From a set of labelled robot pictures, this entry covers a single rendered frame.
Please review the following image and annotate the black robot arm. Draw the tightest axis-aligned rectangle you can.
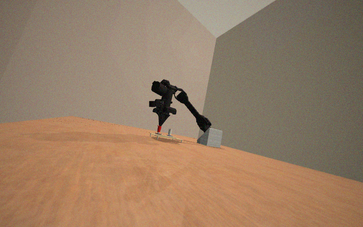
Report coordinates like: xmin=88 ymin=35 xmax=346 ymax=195
xmin=149 ymin=79 xmax=211 ymax=132

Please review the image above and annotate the tan board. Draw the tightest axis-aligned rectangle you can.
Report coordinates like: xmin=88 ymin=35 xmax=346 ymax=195
xmin=150 ymin=126 xmax=182 ymax=143

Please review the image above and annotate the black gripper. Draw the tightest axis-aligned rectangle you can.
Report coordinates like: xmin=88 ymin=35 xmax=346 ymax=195
xmin=153 ymin=97 xmax=177 ymax=126

